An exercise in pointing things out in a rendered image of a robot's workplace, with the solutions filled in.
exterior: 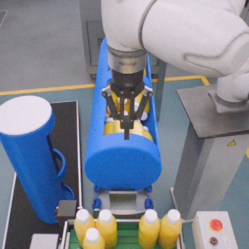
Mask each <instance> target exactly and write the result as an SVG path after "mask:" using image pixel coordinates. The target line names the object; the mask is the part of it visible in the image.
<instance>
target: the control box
mask: <svg viewBox="0 0 249 249"><path fill-rule="evenodd" d="M213 219H218V220H219V221H221V223H222V229H221V230H218V231H217V230H214V229H213V228H212V227H211V221H212V220H213ZM192 229H193V235H194V240H195V246H196V249H238V247H237V243H236V240H235V237H234V233H233V229H232V226H231V223H230V219H229V216H228V212H200V211H198V212H197V213H196V215H195V218H194V220H193V223H192ZM213 237H214V238H216V239H217V240H218V244H217V245H212V244H211V242H210V239H211V238H213ZM227 237H228V238H227ZM227 240H228V243H227ZM229 246H230V247H229Z"/></svg>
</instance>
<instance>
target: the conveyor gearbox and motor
mask: <svg viewBox="0 0 249 249"><path fill-rule="evenodd" d="M60 248H61V237H60V235H59V234H46V233H34V234H33V236H32V241H31V246H30V249H60Z"/></svg>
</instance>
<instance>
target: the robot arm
mask: <svg viewBox="0 0 249 249"><path fill-rule="evenodd" d="M244 5H245V0H101V10H102V23H103V29H104V33H105V35H106V37H107V55H108V64H109V66H110V67H111V82H110V86H108V87H102V96H103V97H104V98H105V99H106V102H107V104H108V107H109V110H110V112H111V115H112V118H113V120H119V121H120V129H124V140H129V135H130V129H133V128H134V121H135V120H140V119H141V117H142V115H143V112H144V110H145V107H146V104H147V102H148V100H149V99H150V98H151V97H152V95H153V89H152V87H146V86H145V83H144V81H143V74H144V68H145V67H146V65H147V64H146V62H147V56H148V52H150V53H152V54H153V55H154V56H156V57H157V58H159V59H161V60H162V61H165V62H166V63H168V64H170V65H172V66H175V67H177V68H180V69H181V70H183V71H187V72H190V73H193V74H197V75H201V76H203V77H210V78H218V80H217V84H216V90H210V91H209V92H208V95H209V96H210V97H211V99H212V102H213V104H214V106H215V108H216V112H217V114H218V115H223V114H227V113H232V112H243V111H249V101H248V100H249V27H248V26H247V25H246V24H245V22H244V21H243V20H242V19H241V18H240V17H239V16H240V14H241V12H242V11H243V8H244ZM111 91H113V93H115V94H116V95H117V96H118V97H119V98H120V113H118V112H117V109H116V106H115V103H114V101H113V98H112V95H111ZM142 91H143V96H142V98H141V101H140V104H139V107H138V109H137V112H136V113H134V103H135V98H136V97H137V96H138V95H139V94H140V93H141V92H142ZM125 99H130V115H125Z"/></svg>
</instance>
